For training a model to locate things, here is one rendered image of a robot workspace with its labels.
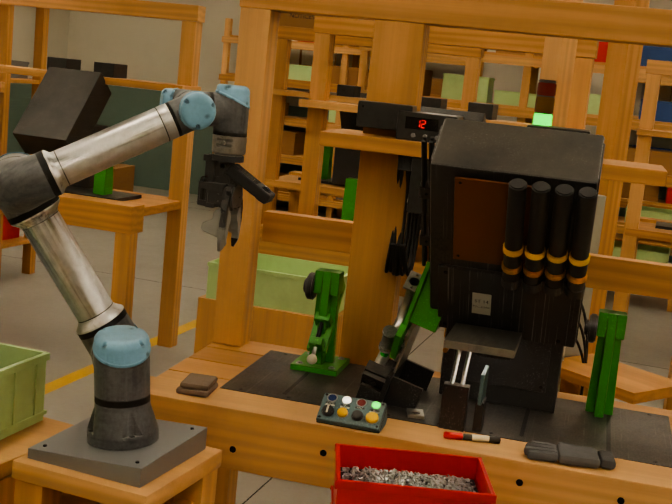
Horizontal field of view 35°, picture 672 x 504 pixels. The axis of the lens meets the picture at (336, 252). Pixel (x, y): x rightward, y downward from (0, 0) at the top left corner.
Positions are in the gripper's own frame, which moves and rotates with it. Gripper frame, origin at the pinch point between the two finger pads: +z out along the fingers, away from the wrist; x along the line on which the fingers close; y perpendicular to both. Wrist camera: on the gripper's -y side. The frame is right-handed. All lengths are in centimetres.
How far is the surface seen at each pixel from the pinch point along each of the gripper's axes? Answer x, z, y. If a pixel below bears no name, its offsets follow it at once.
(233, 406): -6.6, 39.3, -2.2
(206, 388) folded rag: -9.3, 37.0, 5.8
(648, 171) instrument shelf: -53, -24, -90
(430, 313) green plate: -29, 15, -43
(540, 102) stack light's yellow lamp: -68, -38, -60
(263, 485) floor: -178, 130, 37
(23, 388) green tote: 5, 40, 46
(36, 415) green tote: 0, 48, 45
